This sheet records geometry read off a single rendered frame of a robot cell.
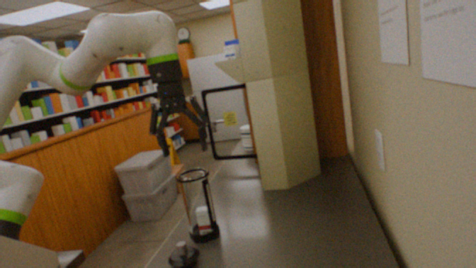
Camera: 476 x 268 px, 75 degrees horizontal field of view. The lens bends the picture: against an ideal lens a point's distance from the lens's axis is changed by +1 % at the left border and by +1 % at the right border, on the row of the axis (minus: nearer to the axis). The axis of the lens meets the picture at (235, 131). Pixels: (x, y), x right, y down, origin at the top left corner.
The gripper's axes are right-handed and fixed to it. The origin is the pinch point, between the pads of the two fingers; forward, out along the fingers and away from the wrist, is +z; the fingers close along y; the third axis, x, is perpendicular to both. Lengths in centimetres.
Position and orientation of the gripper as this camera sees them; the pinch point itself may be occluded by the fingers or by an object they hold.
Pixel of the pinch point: (184, 148)
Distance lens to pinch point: 94.6
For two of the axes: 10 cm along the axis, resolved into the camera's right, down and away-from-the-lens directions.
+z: 2.0, 9.6, 2.0
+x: -2.0, 2.4, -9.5
